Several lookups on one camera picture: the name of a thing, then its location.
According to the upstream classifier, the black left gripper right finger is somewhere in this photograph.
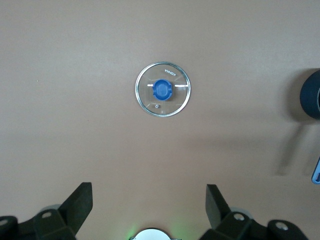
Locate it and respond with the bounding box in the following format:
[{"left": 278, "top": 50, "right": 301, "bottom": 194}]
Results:
[{"left": 199, "top": 184, "right": 256, "bottom": 240}]

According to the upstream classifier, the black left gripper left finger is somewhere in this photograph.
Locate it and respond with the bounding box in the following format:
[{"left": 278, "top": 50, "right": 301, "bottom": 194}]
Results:
[{"left": 32, "top": 182, "right": 94, "bottom": 240}]

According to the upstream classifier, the glass lid with blue knob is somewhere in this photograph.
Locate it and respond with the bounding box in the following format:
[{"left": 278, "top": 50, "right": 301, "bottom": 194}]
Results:
[{"left": 134, "top": 60, "right": 192, "bottom": 118}]

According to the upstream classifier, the brown table cover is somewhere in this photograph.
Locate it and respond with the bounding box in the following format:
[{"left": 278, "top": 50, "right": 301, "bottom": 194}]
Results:
[{"left": 0, "top": 0, "right": 320, "bottom": 240}]

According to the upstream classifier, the black pot with blue handle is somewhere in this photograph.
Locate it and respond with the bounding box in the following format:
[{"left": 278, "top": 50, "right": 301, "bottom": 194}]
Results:
[{"left": 299, "top": 69, "right": 320, "bottom": 185}]

